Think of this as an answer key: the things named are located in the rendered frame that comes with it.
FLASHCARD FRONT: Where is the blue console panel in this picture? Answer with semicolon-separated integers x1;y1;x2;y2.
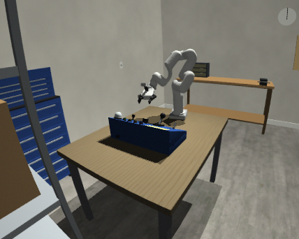
108;112;187;156

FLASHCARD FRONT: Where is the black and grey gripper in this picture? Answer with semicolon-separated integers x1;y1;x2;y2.
138;87;156;104

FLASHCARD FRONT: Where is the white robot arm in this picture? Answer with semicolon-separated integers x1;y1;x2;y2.
141;49;197;115

